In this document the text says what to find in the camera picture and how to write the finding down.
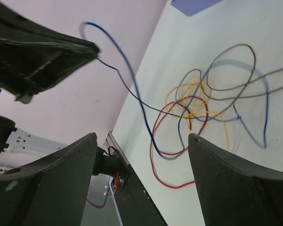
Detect dark blue wire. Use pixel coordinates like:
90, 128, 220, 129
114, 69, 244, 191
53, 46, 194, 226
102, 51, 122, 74
79, 21, 271, 161

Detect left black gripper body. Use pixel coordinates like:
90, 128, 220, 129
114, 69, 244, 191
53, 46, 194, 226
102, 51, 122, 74
0, 70, 33, 104

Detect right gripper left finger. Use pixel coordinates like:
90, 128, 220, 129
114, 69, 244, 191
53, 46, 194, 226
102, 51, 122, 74
0, 133, 98, 226

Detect lavender plastic bin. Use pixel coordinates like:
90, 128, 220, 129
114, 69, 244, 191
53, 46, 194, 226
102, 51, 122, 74
171, 0, 221, 16

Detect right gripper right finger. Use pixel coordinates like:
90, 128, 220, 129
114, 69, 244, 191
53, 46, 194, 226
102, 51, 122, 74
188, 133, 283, 226

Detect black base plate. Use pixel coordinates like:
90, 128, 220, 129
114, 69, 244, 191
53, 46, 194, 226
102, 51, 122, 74
92, 145, 168, 226

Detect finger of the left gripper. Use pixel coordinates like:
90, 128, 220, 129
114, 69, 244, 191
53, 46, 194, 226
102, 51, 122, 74
0, 2, 94, 47
0, 39, 100, 95

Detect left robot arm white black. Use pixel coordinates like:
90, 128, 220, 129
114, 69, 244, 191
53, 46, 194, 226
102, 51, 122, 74
0, 2, 100, 157

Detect dark red long wire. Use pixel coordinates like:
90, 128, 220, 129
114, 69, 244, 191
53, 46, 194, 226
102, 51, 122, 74
150, 96, 209, 189

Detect orange wire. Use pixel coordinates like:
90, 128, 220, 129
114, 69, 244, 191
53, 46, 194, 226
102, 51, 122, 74
165, 75, 230, 151

